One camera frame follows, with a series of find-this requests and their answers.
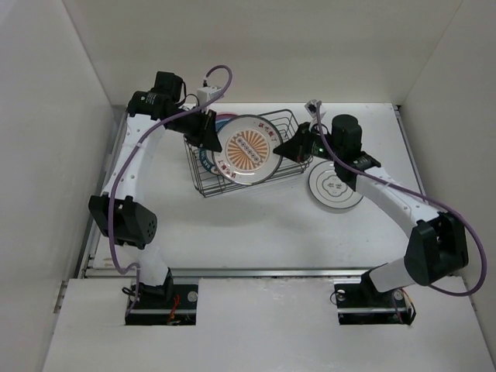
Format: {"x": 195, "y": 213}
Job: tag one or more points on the grey wire dish rack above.
{"x": 285, "y": 123}

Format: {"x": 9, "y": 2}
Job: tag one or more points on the blue plastic plate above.
{"x": 220, "y": 124}

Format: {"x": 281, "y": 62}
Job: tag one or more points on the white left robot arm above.
{"x": 119, "y": 210}

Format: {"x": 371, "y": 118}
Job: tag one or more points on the pink plastic plate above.
{"x": 225, "y": 116}

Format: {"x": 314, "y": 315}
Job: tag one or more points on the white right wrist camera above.
{"x": 314, "y": 108}

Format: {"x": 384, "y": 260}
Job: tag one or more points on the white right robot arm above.
{"x": 437, "y": 243}

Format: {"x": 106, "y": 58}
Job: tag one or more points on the clear glass plate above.
{"x": 329, "y": 190}

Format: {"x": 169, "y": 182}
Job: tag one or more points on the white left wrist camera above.
{"x": 208, "y": 92}

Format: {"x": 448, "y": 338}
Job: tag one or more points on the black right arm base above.
{"x": 355, "y": 308}

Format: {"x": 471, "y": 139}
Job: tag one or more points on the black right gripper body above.
{"x": 315, "y": 145}

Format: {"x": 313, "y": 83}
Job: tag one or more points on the white plate green lettered rim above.
{"x": 207, "y": 170}

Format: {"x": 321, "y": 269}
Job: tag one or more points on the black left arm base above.
{"x": 179, "y": 310}

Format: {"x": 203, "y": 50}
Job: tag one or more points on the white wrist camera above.
{"x": 314, "y": 108}
{"x": 208, "y": 92}

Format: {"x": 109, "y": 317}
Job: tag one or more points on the white plate orange sunburst pattern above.
{"x": 247, "y": 156}

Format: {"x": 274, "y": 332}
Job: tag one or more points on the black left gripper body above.
{"x": 192, "y": 125}

